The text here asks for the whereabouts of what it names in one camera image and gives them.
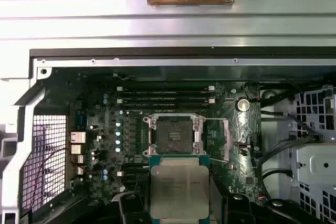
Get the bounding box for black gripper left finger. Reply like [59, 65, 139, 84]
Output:
[68, 193, 152, 224]

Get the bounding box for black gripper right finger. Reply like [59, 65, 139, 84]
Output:
[209, 182, 297, 224]

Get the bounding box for silver CPU plate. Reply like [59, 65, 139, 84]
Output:
[149, 155, 211, 221]

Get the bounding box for metal socket cover frame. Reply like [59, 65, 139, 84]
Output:
[203, 117, 232, 162]

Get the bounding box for RAM slot black clips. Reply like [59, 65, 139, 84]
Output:
[118, 103, 213, 110]
[123, 177, 150, 184]
[123, 163, 150, 170]

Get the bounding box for RAM slot white clips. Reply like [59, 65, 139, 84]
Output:
[117, 98, 215, 104]
[117, 86, 215, 92]
[117, 170, 150, 178]

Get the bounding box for CPU socket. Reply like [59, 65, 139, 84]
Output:
[143, 113, 206, 156]

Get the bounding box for green motherboard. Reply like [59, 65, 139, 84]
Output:
[69, 79, 262, 209]

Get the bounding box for silver drive cage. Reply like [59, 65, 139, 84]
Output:
[287, 84, 336, 224]

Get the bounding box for round coin battery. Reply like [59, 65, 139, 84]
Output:
[237, 98, 250, 112]

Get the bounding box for black PC case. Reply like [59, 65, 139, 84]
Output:
[0, 47, 336, 224]

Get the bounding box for thick black cable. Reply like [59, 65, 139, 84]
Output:
[258, 168, 292, 192]

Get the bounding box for red and black wire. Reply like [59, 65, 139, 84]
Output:
[27, 147, 79, 209]

